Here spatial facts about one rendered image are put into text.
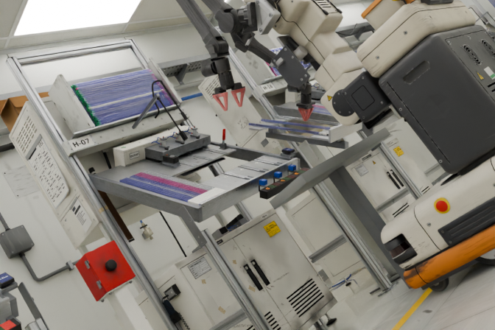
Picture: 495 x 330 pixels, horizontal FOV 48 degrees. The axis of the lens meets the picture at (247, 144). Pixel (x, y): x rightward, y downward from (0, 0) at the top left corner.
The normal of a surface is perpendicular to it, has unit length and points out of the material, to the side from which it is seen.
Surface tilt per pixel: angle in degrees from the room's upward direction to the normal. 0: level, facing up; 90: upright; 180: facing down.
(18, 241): 90
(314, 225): 90
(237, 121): 90
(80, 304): 89
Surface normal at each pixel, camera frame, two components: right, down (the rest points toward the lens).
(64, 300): 0.55, -0.53
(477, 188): -0.65, 0.15
